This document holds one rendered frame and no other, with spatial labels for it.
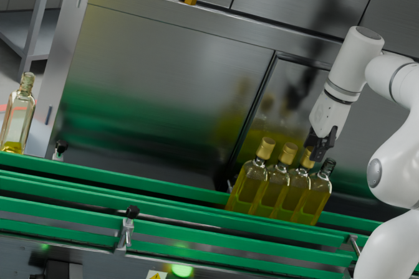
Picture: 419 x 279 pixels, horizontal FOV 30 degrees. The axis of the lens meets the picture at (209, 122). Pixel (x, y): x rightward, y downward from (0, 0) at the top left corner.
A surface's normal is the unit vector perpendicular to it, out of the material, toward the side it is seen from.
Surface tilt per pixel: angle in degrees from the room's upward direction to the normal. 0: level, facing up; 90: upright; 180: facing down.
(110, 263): 90
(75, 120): 90
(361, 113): 90
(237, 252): 90
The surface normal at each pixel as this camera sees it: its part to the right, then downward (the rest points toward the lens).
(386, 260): -0.46, 0.22
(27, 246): 0.15, 0.53
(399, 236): -0.27, -0.49
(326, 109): -0.91, -0.18
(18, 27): 0.32, -0.83
